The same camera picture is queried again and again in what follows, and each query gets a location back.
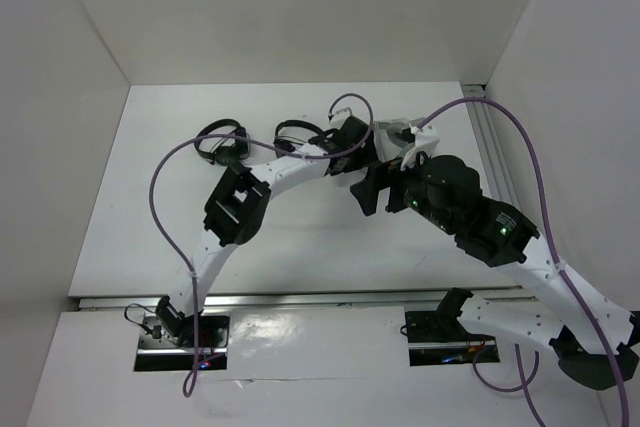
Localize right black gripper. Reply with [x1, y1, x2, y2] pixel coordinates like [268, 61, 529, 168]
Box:
[349, 143, 457, 233]

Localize grey white headphones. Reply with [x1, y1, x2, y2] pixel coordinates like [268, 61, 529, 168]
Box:
[374, 117, 422, 162]

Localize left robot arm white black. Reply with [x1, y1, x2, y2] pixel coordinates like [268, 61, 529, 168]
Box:
[149, 115, 377, 346]

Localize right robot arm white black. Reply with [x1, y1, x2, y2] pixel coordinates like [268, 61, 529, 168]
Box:
[350, 155, 639, 391]

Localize right black headphones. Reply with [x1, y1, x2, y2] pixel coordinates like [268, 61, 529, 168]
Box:
[273, 119, 324, 158]

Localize black headphones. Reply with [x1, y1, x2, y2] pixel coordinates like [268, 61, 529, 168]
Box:
[194, 119, 250, 166]
[273, 119, 324, 158]

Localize left black headphones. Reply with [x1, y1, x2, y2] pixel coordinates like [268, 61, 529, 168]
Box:
[194, 119, 250, 166]

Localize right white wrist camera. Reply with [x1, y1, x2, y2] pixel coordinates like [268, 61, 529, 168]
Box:
[401, 124, 441, 171]

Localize aluminium side rail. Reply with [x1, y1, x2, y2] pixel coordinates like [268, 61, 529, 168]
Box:
[466, 102, 519, 207]

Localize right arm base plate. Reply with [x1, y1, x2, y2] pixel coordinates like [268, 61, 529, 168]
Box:
[399, 311, 500, 367]

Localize aluminium front rail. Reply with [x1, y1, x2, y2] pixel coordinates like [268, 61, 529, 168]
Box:
[79, 287, 536, 309]

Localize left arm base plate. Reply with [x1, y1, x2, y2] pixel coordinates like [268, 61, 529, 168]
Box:
[134, 314, 230, 372]

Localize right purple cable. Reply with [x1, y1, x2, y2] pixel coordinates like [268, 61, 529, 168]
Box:
[417, 96, 631, 427]

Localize purple cable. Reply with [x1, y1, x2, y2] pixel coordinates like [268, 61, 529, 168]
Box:
[417, 96, 631, 427]
[148, 93, 375, 398]

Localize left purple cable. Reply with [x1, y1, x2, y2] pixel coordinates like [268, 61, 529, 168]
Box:
[148, 93, 375, 398]

